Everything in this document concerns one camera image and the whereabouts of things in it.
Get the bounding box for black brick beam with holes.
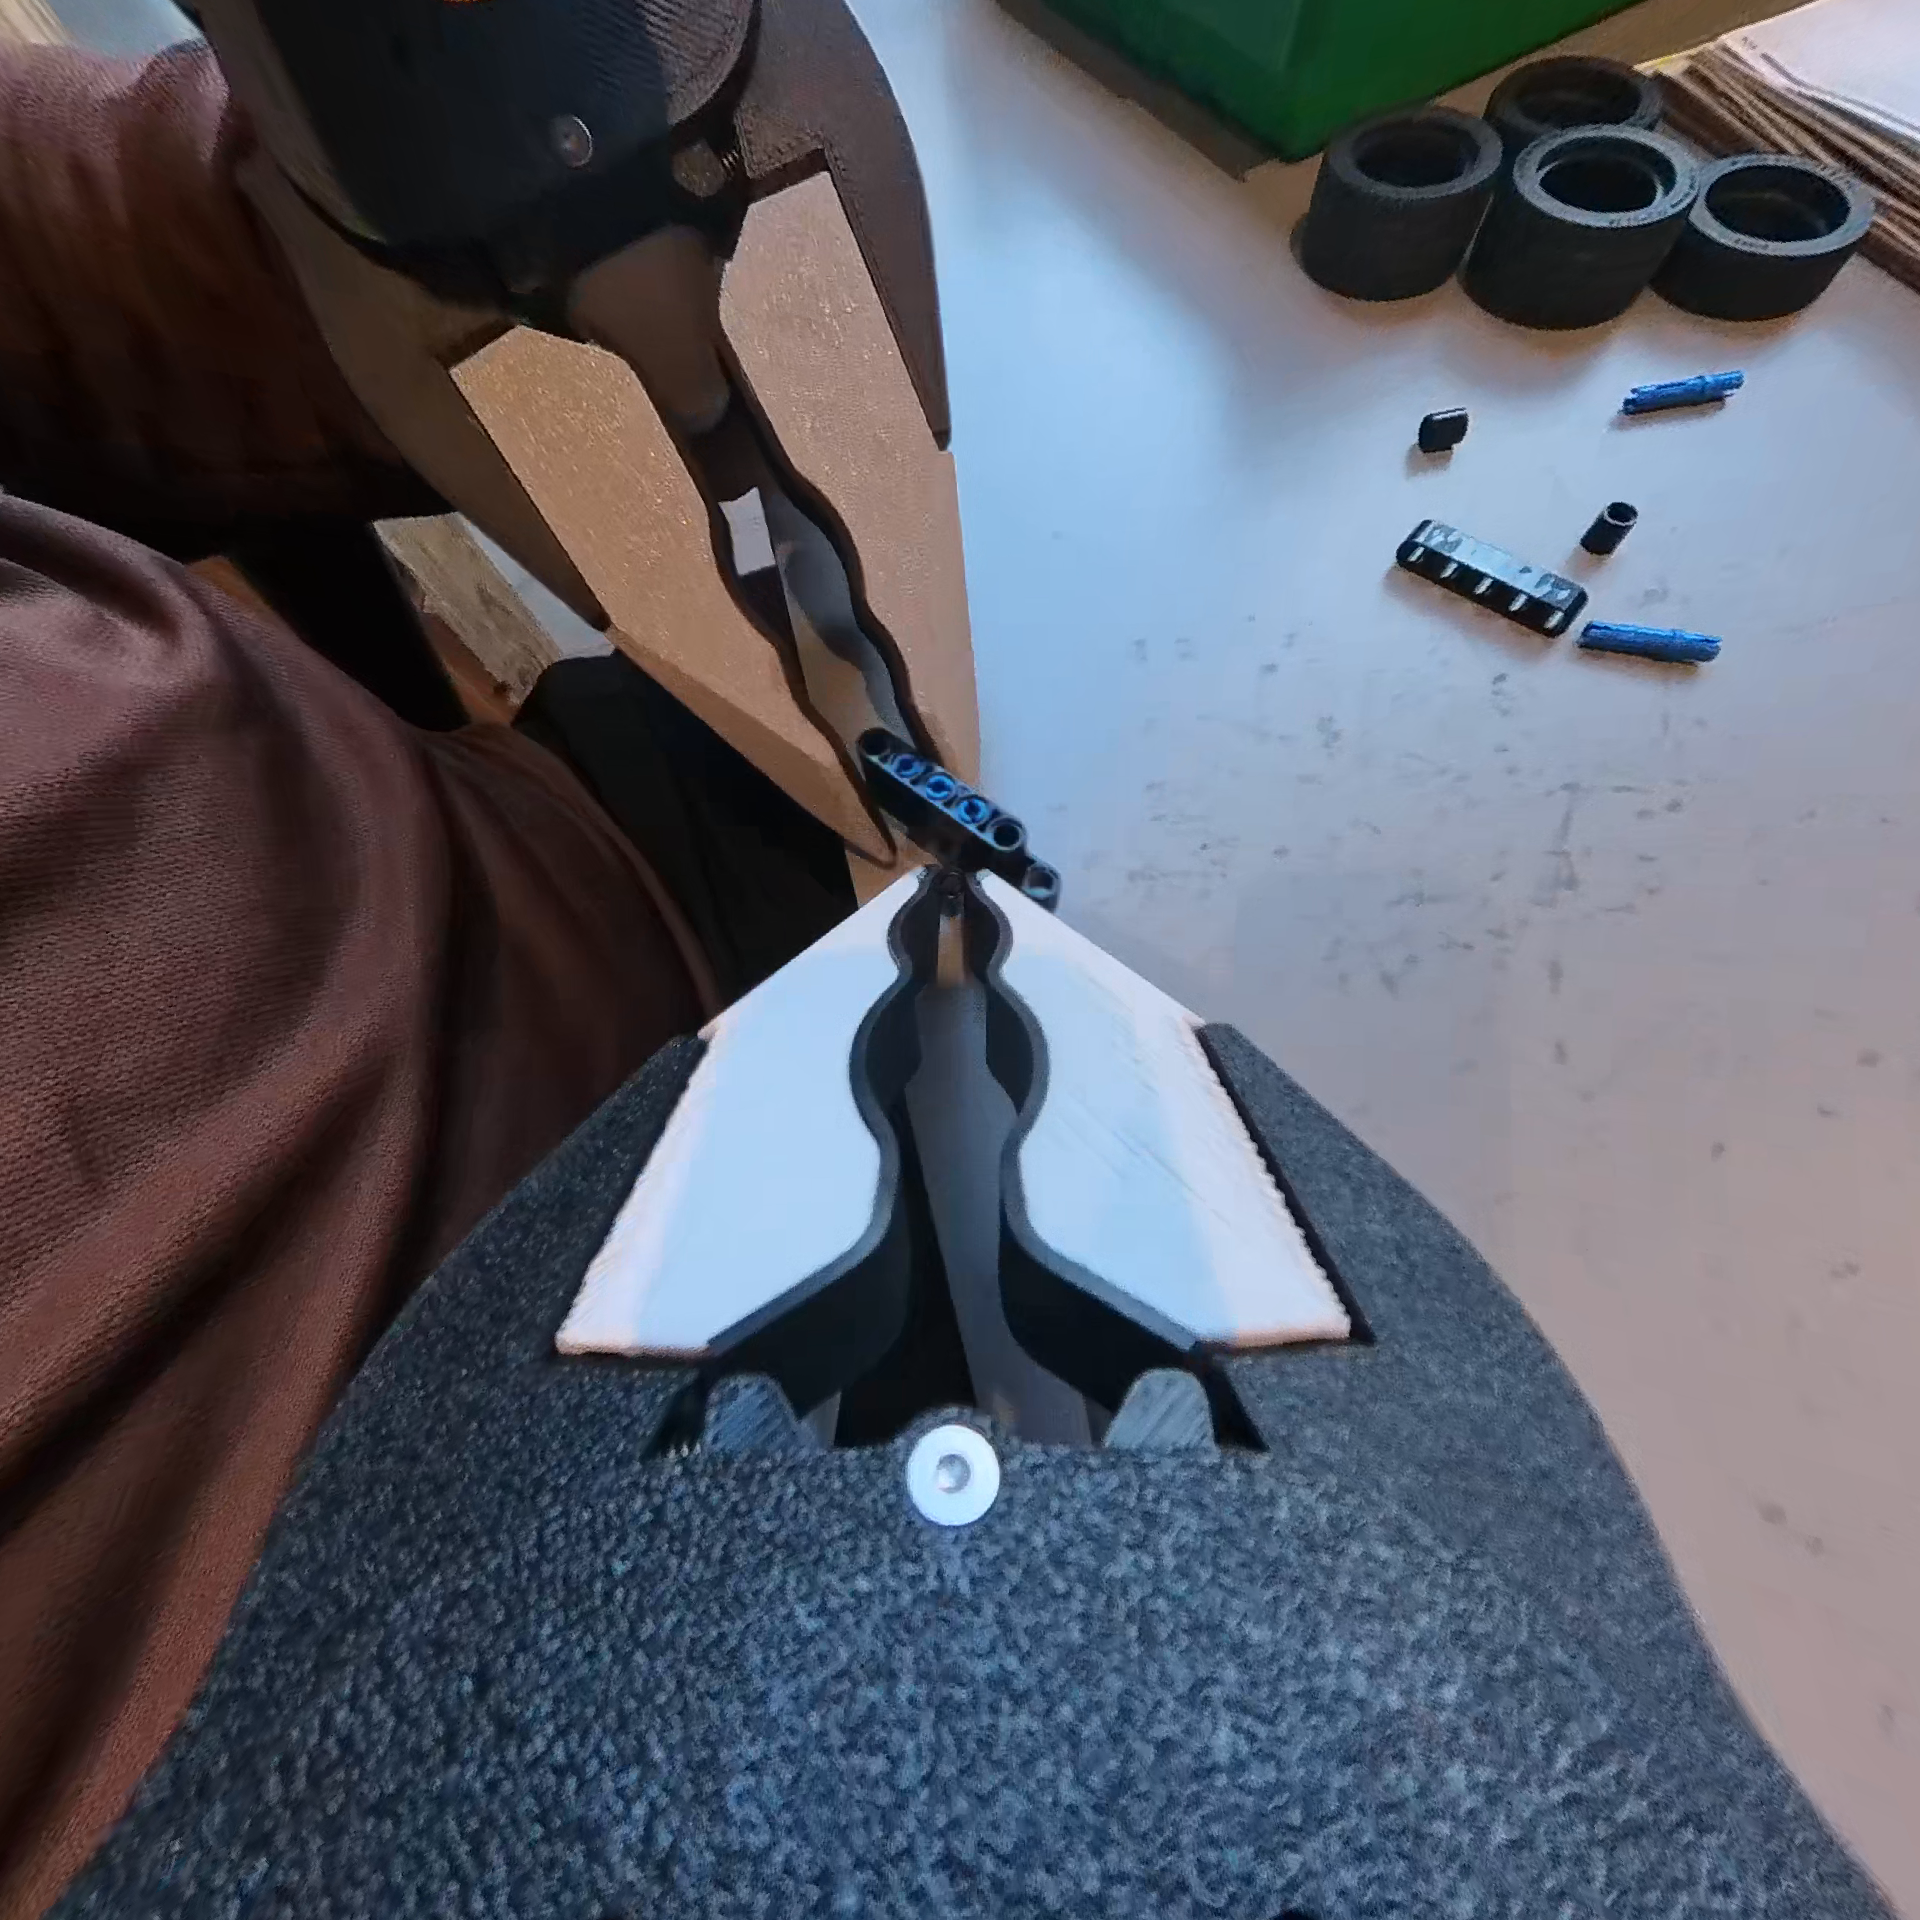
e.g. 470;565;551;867
1395;517;1594;643

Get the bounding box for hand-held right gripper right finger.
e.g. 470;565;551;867
960;870;1356;1409

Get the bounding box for green plastic bin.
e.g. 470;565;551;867
996;0;1654;184

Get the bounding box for person's brown sweater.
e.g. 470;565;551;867
0;496;722;1906

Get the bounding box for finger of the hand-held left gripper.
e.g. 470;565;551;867
713;172;988;781
449;328;905;874

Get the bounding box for black toy tire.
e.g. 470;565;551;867
1463;129;1702;332
1296;107;1507;302
1486;54;1667;154
1651;154;1876;322

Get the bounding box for open instruction booklet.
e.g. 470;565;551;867
1642;0;1920;296

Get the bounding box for long black brick beam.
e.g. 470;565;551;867
856;728;1068;912

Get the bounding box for white desk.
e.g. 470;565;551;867
840;0;1920;1892

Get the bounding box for person's black trousers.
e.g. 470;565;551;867
518;651;865;992

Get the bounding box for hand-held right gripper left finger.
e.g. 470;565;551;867
556;867;952;1414

